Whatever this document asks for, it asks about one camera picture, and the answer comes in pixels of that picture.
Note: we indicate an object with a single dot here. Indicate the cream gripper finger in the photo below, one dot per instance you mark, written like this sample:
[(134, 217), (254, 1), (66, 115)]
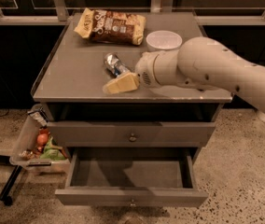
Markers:
[(124, 82)]

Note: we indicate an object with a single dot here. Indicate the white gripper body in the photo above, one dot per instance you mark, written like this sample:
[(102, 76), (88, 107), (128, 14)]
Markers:
[(146, 68)]

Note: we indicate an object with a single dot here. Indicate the silver blue redbull can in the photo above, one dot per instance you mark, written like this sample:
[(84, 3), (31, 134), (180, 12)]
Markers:
[(115, 65)]

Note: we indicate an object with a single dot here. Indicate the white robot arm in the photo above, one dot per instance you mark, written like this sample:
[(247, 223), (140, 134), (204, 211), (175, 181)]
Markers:
[(200, 63)]

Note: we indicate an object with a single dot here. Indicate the grey drawer cabinet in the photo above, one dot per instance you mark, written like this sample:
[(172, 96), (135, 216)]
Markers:
[(70, 88)]

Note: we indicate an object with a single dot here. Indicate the closed top drawer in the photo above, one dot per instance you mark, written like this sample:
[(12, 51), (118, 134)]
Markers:
[(131, 134)]

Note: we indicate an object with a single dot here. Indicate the open middle drawer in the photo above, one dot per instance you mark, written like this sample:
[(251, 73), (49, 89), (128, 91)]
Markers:
[(132, 177)]

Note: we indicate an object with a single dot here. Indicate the white ceramic bowl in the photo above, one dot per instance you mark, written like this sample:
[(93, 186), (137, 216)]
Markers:
[(163, 40)]

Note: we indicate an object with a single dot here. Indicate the brown chip bag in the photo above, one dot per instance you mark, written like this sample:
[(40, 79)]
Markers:
[(106, 26)]

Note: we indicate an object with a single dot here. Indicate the green packet in bin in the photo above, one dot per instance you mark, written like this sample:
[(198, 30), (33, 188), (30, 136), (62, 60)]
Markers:
[(52, 151)]

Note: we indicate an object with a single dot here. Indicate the clear plastic side bin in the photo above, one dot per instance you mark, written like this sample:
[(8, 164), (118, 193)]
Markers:
[(24, 152)]

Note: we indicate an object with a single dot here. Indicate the black stand leg with wheel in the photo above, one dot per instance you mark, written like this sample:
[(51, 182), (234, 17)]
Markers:
[(5, 198)]

